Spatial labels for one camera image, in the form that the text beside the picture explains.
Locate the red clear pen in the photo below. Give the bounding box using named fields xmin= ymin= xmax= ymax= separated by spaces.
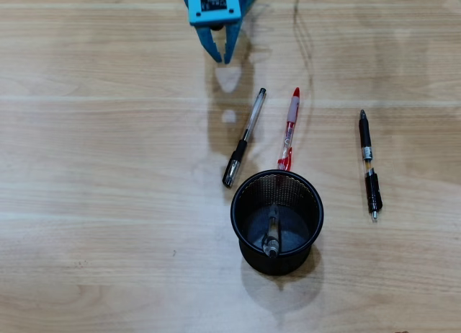
xmin=276 ymin=86 xmax=301 ymax=172

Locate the clear pen black cap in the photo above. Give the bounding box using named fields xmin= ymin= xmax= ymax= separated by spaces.
xmin=222 ymin=87 xmax=267 ymax=189

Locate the black retractable pen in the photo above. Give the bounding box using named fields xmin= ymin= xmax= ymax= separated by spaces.
xmin=358 ymin=109 xmax=384 ymax=224

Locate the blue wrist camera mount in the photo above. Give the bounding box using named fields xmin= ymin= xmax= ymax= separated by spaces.
xmin=186 ymin=0 xmax=241 ymax=27

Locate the black mesh pen holder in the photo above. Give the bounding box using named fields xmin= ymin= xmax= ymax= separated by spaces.
xmin=230 ymin=169 xmax=324 ymax=276

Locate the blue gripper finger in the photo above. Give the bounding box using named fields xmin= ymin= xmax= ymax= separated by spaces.
xmin=223 ymin=19 xmax=244 ymax=65
xmin=194 ymin=25 xmax=223 ymax=63

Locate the clear pen grey grip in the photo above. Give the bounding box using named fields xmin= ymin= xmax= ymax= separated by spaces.
xmin=259 ymin=203 xmax=282 ymax=259

